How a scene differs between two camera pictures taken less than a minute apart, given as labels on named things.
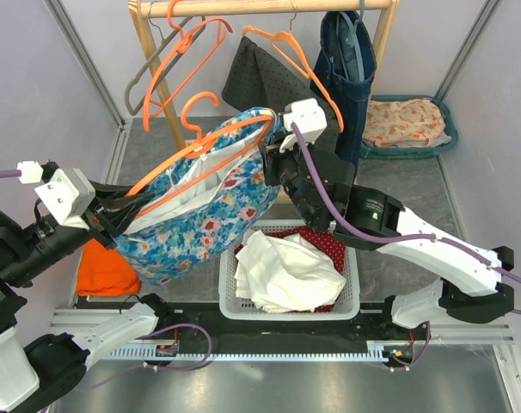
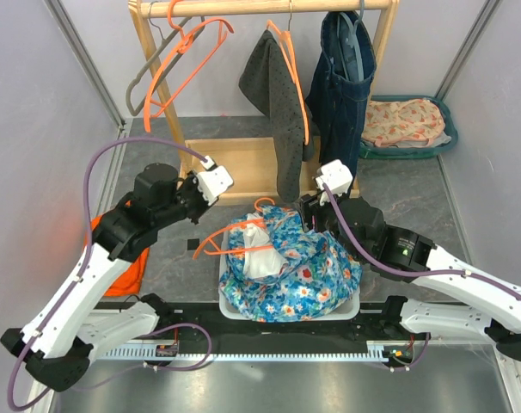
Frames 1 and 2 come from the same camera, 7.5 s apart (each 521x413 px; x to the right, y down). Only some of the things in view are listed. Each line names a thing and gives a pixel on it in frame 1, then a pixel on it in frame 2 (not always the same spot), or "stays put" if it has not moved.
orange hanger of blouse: (180, 45) stays put
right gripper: (272, 157) to (309, 206)
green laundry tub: (399, 152) stays put
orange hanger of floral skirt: (199, 139) to (210, 236)
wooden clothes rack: (143, 10) stays put
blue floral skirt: (209, 194) to (321, 275)
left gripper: (123, 212) to (205, 207)
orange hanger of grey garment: (309, 73) to (287, 46)
